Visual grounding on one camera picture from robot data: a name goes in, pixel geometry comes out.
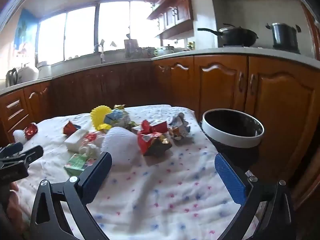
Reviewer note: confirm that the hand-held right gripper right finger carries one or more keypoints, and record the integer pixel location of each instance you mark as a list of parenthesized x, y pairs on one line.
[(228, 176)]

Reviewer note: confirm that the blue and yellow wrapper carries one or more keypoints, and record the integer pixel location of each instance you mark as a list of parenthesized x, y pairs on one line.
[(116, 117)]

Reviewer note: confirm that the metal kettle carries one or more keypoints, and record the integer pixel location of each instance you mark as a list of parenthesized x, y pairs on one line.
[(11, 77)]

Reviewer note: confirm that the white printed paper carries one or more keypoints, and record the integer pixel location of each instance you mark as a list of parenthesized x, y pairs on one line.
[(180, 127)]

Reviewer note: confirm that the green drink carton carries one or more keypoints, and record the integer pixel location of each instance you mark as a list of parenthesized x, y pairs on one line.
[(76, 165)]

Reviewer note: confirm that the white star-printed tablecloth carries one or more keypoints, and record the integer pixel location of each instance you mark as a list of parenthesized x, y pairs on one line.
[(155, 195)]

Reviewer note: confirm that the white foam block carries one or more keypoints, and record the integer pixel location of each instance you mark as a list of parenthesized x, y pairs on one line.
[(75, 140)]

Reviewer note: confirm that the white rice cooker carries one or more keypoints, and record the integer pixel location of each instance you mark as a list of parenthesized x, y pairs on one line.
[(28, 73)]

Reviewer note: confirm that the red and blue wrapper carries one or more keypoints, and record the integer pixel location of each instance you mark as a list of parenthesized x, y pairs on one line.
[(70, 128)]

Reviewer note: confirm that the red snack bag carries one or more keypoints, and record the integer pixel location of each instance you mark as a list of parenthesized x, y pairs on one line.
[(152, 141)]

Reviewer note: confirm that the black wok with lid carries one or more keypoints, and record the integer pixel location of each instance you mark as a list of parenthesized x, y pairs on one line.
[(237, 36)]

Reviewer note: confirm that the small red wrapper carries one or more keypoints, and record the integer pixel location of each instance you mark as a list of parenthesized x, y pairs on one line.
[(31, 130)]

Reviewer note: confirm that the white and red plastic bag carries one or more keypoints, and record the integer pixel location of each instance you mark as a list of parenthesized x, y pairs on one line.
[(88, 143)]

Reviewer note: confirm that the blue wall poster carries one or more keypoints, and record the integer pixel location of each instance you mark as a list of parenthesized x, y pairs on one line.
[(23, 32)]

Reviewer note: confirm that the wooden kitchen base cabinets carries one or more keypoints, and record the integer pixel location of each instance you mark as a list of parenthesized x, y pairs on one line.
[(220, 85)]

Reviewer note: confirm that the white countertop appliance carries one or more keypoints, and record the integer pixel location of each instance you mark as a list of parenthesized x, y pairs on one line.
[(44, 69)]

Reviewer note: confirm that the steel cooking pot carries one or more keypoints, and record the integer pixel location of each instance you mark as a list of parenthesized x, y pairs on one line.
[(285, 36)]

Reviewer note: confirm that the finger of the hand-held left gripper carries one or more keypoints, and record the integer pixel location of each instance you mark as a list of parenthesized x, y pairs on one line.
[(12, 148), (31, 153)]

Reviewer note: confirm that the kitchen window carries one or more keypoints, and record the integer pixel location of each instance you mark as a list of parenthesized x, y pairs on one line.
[(82, 30)]

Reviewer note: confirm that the green cup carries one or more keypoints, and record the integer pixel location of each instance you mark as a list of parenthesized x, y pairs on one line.
[(159, 51)]

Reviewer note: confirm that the white round ball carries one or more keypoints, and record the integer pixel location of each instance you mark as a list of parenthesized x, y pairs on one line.
[(18, 136)]

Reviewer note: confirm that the yellow toothed plastic disc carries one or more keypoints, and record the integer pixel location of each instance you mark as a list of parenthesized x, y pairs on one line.
[(98, 116)]

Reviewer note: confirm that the sink faucet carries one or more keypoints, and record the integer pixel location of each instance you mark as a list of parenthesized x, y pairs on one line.
[(100, 52)]

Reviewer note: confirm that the black bin with white rim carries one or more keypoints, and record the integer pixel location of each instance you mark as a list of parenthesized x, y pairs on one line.
[(232, 140)]

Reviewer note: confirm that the dish rack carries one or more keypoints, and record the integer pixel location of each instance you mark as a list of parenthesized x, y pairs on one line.
[(131, 48)]

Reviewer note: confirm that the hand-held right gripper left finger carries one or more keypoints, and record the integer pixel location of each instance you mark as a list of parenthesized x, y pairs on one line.
[(96, 175)]

